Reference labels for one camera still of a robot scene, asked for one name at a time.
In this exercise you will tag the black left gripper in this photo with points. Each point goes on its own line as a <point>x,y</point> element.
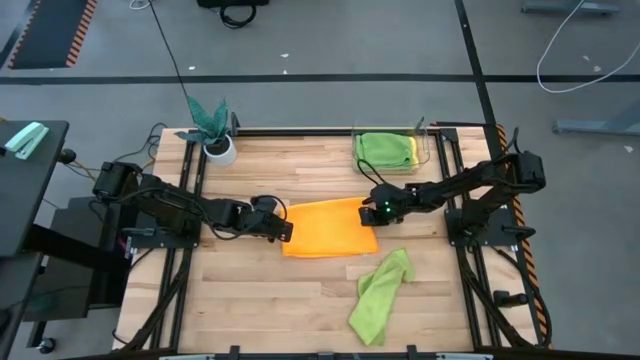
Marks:
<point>262,225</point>

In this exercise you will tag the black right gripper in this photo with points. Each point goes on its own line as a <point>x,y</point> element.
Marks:
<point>400,200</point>

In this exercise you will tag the orange microfiber towel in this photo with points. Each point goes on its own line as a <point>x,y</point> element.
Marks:
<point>330,230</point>

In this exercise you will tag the green microfiber towel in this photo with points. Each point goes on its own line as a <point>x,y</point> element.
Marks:
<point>385,150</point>

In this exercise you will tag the yellow microfiber towel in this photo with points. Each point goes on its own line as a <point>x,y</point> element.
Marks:
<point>414,152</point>

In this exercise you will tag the clear plastic bin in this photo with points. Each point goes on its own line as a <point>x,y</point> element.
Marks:
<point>425,150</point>

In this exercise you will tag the lime microfiber towel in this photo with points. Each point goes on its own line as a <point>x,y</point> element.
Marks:
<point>377,300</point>

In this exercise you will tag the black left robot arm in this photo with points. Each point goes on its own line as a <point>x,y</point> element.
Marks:
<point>165,205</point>

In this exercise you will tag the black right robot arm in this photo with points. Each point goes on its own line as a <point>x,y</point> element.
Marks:
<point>480,175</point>

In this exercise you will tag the white plant pot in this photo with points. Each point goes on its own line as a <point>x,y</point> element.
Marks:
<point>222,156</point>

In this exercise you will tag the green snake plant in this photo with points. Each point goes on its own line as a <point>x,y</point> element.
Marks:
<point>207,122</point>

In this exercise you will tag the black floor tape strip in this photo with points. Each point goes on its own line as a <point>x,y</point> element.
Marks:
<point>473,55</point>
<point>300,78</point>

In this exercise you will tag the orange black hazard strip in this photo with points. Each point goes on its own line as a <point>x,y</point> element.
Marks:
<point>525,250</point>

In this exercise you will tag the black equipment cabinet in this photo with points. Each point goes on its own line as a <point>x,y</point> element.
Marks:
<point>70,280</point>

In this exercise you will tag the grey metal stand foot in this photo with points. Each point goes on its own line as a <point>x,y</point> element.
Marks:
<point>560,7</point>
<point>600,125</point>

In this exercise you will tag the black desk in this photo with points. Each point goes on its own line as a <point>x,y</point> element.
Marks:
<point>30,200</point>

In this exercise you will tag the black caster wheel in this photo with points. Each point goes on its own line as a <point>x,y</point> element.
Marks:
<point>46,345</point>

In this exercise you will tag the mint green stapler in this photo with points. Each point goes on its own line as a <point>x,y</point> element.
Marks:
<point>27,140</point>

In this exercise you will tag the black hazard-edged floor mat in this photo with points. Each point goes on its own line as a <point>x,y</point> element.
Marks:
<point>50,30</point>

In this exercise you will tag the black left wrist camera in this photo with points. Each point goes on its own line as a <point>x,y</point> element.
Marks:
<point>265,205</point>

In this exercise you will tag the small black bracket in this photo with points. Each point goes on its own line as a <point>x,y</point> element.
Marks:
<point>419,125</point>
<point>234,122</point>

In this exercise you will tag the black aluminium table frame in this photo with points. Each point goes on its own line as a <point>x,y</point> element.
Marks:
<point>300,132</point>

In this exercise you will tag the black cylindrical post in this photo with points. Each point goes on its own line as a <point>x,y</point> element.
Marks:
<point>510,299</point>

